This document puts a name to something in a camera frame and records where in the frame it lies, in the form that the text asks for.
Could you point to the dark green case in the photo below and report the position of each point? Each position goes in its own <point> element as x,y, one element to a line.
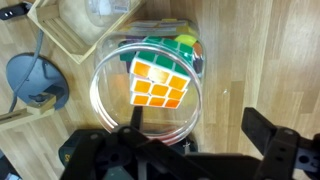
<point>67,150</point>

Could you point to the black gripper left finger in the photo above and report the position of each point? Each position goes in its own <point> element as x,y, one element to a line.
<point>137,117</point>

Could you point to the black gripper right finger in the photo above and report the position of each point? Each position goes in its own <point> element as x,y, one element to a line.
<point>258,126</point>

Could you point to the orange green cube inside jar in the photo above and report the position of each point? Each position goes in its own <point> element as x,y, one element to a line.
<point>156,83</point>

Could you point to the clear jar with puzzle cubes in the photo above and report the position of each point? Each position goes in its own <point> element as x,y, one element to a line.
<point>110,83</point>

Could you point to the slatted wooden tray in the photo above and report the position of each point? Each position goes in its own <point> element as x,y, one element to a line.
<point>63,33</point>

